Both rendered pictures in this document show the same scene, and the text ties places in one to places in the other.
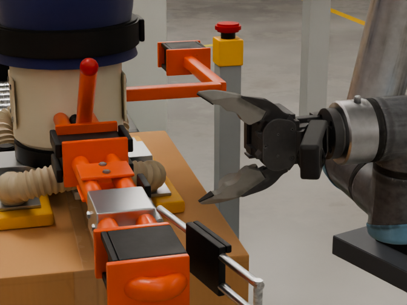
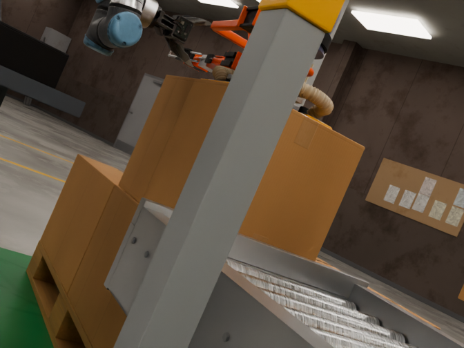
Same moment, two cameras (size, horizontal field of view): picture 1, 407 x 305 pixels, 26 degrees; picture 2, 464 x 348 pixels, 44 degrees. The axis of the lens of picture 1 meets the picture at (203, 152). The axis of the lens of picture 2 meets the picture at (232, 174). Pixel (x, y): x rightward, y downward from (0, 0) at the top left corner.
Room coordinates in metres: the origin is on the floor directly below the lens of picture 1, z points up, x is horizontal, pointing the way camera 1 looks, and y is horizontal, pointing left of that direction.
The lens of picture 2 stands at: (2.97, -0.23, 0.75)
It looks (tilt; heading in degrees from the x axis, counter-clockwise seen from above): 0 degrees down; 165
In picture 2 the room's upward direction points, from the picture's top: 24 degrees clockwise
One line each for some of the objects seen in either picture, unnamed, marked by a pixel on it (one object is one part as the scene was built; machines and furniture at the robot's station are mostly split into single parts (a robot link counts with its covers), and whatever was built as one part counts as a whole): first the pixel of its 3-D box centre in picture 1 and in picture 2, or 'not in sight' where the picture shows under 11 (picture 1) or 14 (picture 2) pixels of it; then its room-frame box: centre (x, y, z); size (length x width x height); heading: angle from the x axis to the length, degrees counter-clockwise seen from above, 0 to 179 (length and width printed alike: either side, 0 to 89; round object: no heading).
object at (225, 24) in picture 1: (228, 30); not in sight; (2.33, -0.07, 1.02); 0.07 x 0.07 x 0.04
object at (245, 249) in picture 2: not in sight; (263, 255); (1.65, 0.28, 0.58); 0.70 x 0.03 x 0.06; 104
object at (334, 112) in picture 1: (291, 135); (169, 25); (1.16, -0.12, 1.08); 0.12 x 0.09 x 0.08; 105
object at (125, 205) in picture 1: (120, 218); (210, 63); (0.88, 0.09, 1.07); 0.07 x 0.07 x 0.04; 15
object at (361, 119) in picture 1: (348, 129); (146, 11); (1.17, -0.20, 1.08); 0.09 x 0.05 x 0.10; 15
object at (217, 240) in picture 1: (191, 235); (190, 54); (0.82, 0.01, 1.07); 0.31 x 0.03 x 0.05; 28
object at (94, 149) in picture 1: (91, 152); (239, 64); (1.08, 0.14, 1.07); 0.10 x 0.08 x 0.06; 105
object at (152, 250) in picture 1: (140, 266); (197, 61); (0.75, 0.06, 1.07); 0.08 x 0.07 x 0.05; 15
